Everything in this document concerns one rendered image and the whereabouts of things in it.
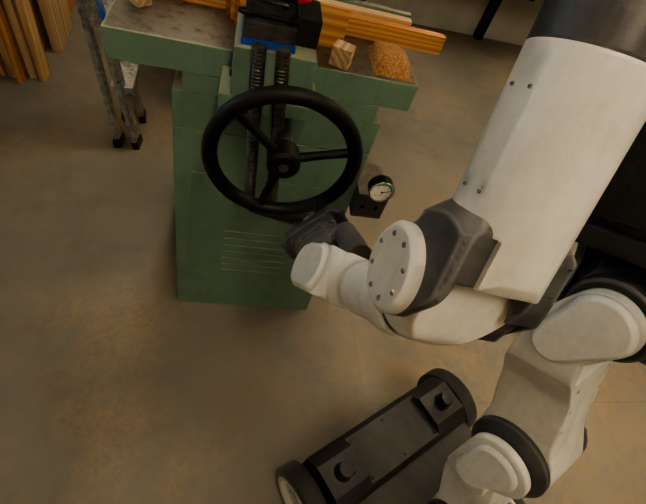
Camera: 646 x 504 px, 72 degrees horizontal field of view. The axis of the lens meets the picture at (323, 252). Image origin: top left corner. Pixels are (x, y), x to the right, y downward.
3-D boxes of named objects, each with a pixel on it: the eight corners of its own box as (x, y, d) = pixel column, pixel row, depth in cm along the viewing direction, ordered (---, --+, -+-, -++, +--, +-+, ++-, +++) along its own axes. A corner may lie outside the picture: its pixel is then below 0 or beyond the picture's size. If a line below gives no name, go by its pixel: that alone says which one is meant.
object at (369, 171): (350, 216, 114) (359, 194, 108) (345, 183, 121) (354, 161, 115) (380, 220, 116) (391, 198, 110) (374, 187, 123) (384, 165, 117)
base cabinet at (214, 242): (175, 302, 147) (168, 126, 93) (195, 182, 183) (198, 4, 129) (307, 311, 157) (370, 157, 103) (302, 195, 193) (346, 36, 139)
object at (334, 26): (237, 28, 87) (241, -14, 81) (238, 25, 88) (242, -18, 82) (340, 50, 92) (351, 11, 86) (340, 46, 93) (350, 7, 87)
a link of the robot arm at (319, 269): (336, 304, 66) (377, 323, 53) (284, 280, 63) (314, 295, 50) (354, 264, 67) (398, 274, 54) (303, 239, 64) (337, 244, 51)
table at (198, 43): (89, 86, 75) (83, 52, 71) (126, 6, 94) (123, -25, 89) (417, 140, 89) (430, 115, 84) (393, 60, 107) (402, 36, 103)
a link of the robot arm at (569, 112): (544, 383, 35) (724, 103, 27) (405, 364, 31) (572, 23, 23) (468, 305, 45) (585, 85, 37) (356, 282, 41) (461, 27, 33)
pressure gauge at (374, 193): (362, 206, 107) (373, 181, 101) (360, 194, 109) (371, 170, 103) (387, 209, 109) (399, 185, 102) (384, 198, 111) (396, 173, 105)
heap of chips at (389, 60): (373, 74, 89) (378, 61, 87) (366, 43, 96) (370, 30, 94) (413, 82, 91) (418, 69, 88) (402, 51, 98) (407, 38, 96)
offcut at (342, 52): (333, 56, 89) (338, 38, 86) (351, 63, 89) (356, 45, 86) (328, 63, 87) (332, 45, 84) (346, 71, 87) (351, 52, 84)
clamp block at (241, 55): (227, 94, 78) (231, 45, 71) (232, 55, 86) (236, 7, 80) (309, 108, 81) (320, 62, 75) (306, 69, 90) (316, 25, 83)
